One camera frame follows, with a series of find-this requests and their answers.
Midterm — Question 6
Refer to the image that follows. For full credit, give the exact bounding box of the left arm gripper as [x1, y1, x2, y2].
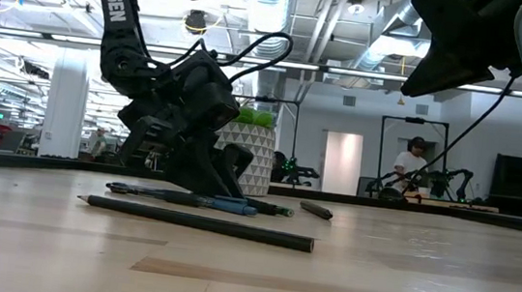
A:
[110, 42, 266, 202]

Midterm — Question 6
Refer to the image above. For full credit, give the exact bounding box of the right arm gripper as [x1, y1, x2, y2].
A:
[399, 0, 522, 109]

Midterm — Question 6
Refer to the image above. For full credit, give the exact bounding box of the blue pen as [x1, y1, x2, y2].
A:
[171, 190, 261, 218]

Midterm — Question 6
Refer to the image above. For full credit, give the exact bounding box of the black pen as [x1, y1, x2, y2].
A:
[104, 181, 212, 209]
[298, 199, 335, 221]
[229, 194, 280, 216]

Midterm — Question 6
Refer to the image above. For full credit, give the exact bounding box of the black pencil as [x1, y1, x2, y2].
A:
[73, 193, 318, 254]

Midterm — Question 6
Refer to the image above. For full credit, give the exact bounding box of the green pencil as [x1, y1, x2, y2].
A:
[253, 200, 297, 219]

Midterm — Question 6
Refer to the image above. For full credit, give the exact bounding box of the succulent in patterned white pot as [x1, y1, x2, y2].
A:
[210, 103, 279, 199]

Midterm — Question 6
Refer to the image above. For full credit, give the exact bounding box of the yellow hanging pendant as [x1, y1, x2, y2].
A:
[394, 56, 410, 106]

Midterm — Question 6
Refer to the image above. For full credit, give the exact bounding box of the person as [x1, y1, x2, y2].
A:
[270, 150, 291, 185]
[391, 133, 434, 196]
[87, 127, 110, 162]

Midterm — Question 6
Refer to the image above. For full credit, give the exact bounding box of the white door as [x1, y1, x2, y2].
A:
[319, 130, 365, 197]

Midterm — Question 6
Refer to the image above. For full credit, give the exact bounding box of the background wooden table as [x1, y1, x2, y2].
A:
[403, 194, 501, 215]

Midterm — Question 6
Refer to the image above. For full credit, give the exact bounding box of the black cabinet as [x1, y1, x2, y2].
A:
[486, 153, 522, 219]

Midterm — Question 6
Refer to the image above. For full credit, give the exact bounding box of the white pillar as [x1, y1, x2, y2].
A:
[38, 45, 94, 161]

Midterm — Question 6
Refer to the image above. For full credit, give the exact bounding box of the background black rig frame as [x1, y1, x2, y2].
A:
[373, 113, 451, 205]
[222, 93, 303, 190]

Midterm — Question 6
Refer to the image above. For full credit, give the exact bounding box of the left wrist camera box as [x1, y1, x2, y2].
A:
[183, 78, 244, 134]

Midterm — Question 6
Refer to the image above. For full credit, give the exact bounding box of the black plugged frame cable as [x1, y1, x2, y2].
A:
[378, 62, 517, 212]

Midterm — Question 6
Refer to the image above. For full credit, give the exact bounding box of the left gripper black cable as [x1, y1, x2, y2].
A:
[185, 22, 296, 92]

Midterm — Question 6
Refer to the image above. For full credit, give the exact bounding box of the black metal table frame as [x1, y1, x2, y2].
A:
[0, 150, 522, 234]

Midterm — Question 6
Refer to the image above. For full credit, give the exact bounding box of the silver air duct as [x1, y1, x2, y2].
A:
[234, 0, 302, 102]

